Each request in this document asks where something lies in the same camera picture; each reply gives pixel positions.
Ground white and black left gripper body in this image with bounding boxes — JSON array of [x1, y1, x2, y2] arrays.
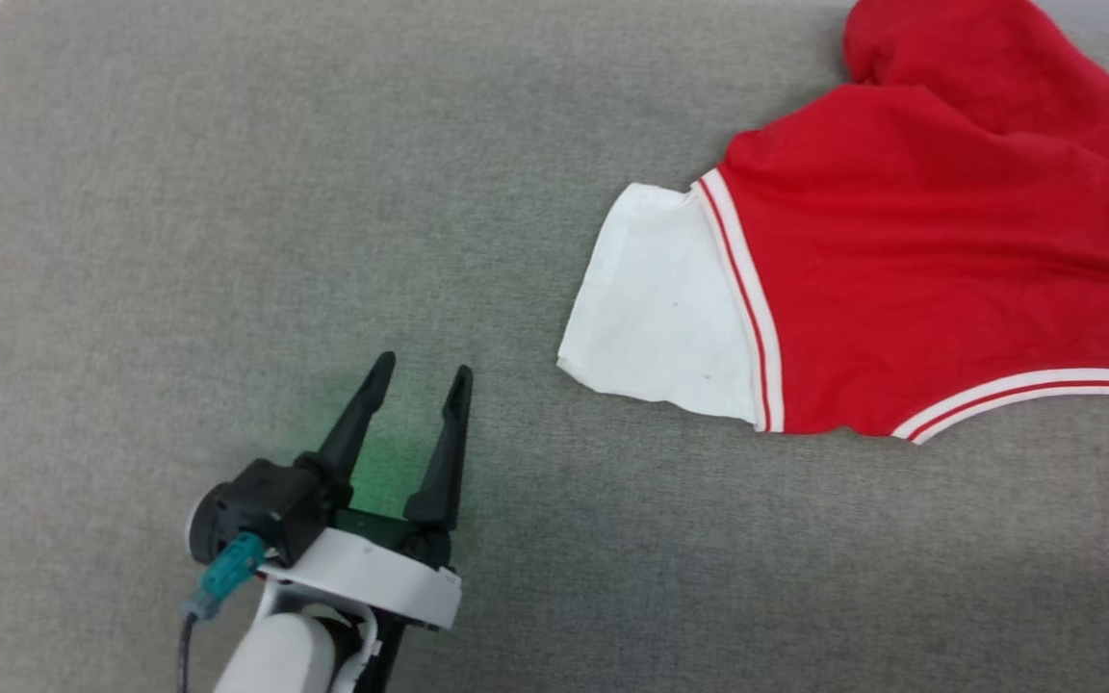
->
[[261, 506, 465, 632]]

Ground grey cable with teal plug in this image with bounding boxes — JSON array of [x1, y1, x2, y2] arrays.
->
[[177, 531, 269, 693]]

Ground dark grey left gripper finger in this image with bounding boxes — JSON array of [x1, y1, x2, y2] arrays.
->
[[403, 365, 475, 566], [297, 351, 398, 506]]

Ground red and white shirt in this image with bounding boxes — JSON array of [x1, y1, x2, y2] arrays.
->
[[556, 0, 1109, 446]]

